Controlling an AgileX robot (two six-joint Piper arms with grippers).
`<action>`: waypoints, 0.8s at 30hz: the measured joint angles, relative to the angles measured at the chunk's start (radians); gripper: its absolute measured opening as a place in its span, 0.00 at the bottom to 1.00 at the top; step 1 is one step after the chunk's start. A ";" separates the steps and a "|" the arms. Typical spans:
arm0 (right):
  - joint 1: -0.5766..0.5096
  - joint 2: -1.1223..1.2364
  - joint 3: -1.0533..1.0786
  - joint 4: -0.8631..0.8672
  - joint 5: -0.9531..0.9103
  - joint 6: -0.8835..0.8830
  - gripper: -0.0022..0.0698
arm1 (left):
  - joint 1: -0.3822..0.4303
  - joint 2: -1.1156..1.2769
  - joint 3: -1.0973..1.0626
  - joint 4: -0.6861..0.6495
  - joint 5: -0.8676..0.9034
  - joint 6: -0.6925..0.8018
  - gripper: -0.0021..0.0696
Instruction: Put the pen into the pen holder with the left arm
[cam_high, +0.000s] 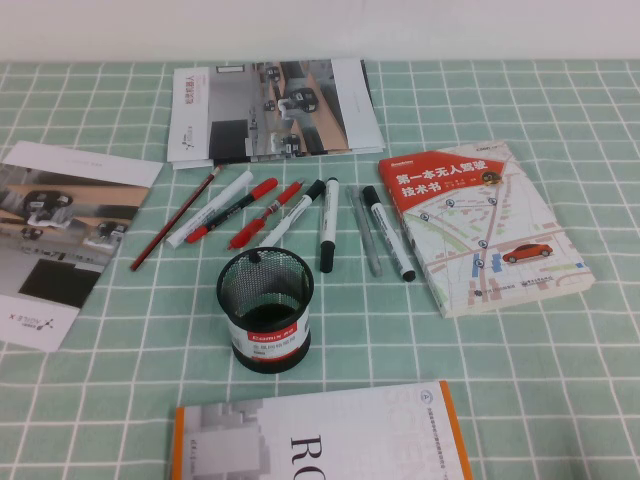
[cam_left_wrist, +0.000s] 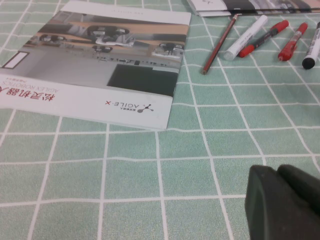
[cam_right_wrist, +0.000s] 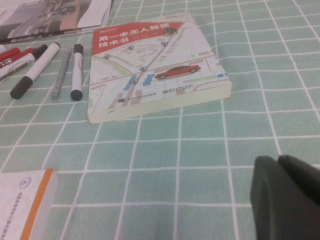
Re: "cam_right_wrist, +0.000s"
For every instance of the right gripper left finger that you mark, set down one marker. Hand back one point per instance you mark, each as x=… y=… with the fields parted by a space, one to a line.
x=267 y=195

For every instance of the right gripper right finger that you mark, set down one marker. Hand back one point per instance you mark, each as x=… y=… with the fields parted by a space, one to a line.
x=305 y=200

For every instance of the grey transparent pen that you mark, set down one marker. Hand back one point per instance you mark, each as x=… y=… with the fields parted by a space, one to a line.
x=60 y=77

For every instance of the black pen red cap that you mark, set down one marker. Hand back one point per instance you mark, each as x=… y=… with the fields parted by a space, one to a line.
x=11 y=53

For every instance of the all white pen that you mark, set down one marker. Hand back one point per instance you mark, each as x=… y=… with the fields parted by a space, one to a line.
x=2 y=48

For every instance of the green checked tablecloth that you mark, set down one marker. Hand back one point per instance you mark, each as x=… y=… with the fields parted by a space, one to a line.
x=175 y=150

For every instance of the red car map book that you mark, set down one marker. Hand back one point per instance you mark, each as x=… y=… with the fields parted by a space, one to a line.
x=150 y=75

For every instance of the white marker black cap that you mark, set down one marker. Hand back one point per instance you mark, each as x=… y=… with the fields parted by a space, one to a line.
x=37 y=68
x=77 y=72
x=20 y=65

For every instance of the orange spine white book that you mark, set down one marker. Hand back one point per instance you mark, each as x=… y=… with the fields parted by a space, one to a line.
x=20 y=205

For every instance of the robot photo brochure stack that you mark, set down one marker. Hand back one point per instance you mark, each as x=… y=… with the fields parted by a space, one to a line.
x=50 y=17

